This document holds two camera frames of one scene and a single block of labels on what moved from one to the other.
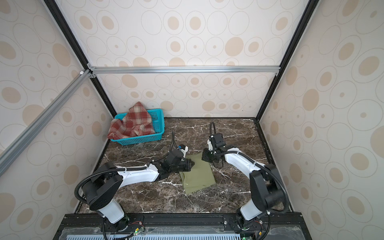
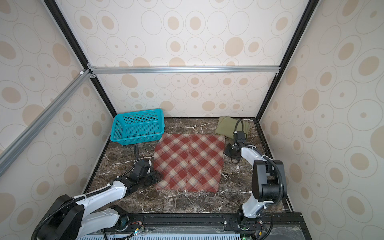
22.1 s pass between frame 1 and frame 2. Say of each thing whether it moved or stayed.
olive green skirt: moved
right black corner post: stayed
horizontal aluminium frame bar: stayed
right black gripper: moved
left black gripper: moved
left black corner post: stayed
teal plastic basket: stayed
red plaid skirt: moved
